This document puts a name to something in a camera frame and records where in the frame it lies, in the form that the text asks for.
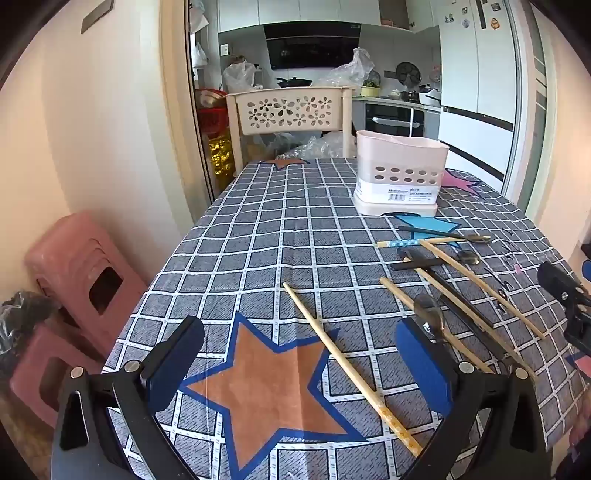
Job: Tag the dark table fan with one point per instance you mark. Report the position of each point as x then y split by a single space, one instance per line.
408 73

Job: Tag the hanging white plastic bag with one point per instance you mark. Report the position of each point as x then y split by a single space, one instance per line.
199 56

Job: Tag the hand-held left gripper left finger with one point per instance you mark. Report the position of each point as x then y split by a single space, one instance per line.
167 385

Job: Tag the plain bamboo chopstick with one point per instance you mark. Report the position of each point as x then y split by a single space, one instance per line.
455 300
401 296
485 288

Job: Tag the bamboo chopstick with patterned end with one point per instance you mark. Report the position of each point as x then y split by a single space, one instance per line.
341 357

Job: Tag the black wok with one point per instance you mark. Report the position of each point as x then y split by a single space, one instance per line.
293 82

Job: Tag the pink white utensil holder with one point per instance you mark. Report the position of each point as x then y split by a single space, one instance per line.
397 157

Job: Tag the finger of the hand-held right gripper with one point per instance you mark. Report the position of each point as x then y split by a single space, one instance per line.
556 279

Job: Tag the black built-in oven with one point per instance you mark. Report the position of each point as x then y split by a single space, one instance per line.
392 120

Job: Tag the white refrigerator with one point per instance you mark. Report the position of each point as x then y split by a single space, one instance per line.
475 69

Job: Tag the red plastic basket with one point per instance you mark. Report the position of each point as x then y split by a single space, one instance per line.
212 115

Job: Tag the grey checked star tablecloth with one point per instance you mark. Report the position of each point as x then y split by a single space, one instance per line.
277 230

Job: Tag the black trash bag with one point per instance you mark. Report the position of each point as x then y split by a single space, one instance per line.
23 318

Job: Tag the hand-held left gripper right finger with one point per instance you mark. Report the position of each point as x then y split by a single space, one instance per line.
425 364

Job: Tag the green bowl with plants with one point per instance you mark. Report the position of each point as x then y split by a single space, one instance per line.
370 91

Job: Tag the white wall cabinets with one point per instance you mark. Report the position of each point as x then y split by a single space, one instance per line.
323 11

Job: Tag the pink plastic stool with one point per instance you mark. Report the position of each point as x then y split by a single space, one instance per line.
27 374
74 258

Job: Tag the grey wall plate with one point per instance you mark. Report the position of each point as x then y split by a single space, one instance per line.
97 16

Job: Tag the crumpled clear plastic bag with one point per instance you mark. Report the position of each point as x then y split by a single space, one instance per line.
314 145

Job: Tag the cream plastic flower-cutout chair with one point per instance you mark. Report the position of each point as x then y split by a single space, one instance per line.
291 110

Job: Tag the bamboo chopstick with blue end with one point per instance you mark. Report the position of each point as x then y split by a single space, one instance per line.
401 242

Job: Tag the white rice cooker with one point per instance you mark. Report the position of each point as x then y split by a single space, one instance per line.
433 96

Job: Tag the black range hood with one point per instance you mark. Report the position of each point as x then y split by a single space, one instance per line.
314 44

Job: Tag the gold foil packets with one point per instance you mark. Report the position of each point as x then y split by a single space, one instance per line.
221 154

